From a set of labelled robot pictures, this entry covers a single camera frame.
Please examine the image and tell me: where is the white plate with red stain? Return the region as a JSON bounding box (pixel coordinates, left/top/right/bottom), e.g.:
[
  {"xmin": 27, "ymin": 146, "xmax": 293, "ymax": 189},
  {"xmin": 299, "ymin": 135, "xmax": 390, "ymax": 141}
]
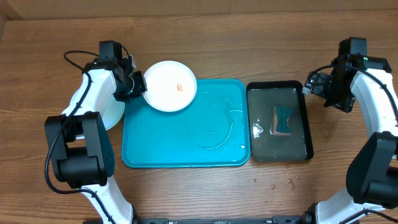
[{"xmin": 143, "ymin": 60, "xmax": 197, "ymax": 112}]

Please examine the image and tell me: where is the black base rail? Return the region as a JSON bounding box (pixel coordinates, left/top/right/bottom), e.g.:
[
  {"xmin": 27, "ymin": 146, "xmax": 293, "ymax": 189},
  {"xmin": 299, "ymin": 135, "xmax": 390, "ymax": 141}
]
[{"xmin": 141, "ymin": 215, "xmax": 301, "ymax": 224}]

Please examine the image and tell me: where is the black water tray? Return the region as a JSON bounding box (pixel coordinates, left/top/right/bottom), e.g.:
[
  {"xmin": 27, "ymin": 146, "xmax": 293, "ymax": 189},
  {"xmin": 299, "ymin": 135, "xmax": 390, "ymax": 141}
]
[{"xmin": 246, "ymin": 80, "xmax": 314, "ymax": 162}]

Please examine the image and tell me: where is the light blue plate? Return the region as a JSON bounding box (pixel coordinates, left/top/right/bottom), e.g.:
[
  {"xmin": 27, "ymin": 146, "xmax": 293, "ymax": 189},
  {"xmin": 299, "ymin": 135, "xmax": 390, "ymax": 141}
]
[{"xmin": 74, "ymin": 88, "xmax": 125, "ymax": 130}]

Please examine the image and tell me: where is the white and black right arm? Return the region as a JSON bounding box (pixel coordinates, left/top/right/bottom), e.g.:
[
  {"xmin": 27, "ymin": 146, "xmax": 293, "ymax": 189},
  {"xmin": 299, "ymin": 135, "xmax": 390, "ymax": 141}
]
[{"xmin": 300, "ymin": 55, "xmax": 397, "ymax": 223}]

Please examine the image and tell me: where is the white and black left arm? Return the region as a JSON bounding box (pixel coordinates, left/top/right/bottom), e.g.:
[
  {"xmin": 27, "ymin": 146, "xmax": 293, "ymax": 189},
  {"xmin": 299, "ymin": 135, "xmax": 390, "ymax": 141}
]
[{"xmin": 44, "ymin": 54, "xmax": 145, "ymax": 223}]

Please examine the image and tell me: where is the teal plastic tray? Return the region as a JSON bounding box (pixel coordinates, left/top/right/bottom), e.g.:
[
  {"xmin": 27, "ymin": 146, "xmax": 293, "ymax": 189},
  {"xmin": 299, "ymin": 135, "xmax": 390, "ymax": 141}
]
[{"xmin": 121, "ymin": 79, "xmax": 251, "ymax": 168}]

